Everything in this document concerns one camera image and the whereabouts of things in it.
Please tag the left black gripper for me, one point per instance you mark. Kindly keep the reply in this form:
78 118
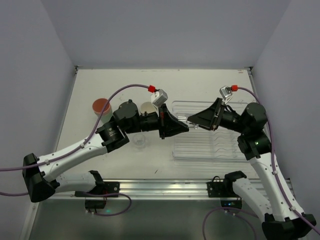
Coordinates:
162 121

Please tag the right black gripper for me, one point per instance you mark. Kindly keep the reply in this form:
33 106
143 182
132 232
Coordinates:
217 115

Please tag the teal ceramic mug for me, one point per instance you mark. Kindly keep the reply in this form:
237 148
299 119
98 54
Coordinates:
148 110

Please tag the clear glass cup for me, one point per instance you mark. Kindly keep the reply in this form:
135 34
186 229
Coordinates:
183 117
139 141

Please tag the pink plastic cup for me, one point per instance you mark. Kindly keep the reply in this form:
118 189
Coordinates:
99 101

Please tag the light green plastic cup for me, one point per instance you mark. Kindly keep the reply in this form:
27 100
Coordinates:
104 114

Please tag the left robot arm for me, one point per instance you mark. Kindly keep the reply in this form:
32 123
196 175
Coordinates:
45 175

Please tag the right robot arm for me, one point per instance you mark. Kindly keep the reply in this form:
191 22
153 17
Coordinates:
282 218

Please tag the clear plastic dish rack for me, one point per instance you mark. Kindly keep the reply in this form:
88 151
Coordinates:
202 145

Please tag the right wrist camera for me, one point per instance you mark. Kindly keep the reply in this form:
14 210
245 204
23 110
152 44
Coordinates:
226 93

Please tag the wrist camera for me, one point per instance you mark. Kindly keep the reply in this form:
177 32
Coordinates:
159 97
226 93

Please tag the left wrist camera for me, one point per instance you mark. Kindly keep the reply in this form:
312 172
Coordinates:
159 97

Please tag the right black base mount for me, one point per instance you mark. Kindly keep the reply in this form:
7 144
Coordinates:
223 189

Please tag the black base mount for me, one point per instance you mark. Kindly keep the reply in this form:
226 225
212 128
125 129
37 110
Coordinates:
223 189
101 187

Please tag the aluminium mounting rail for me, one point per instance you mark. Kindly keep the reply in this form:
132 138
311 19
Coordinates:
167 189

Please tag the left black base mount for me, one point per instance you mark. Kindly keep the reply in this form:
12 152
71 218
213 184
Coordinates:
101 187

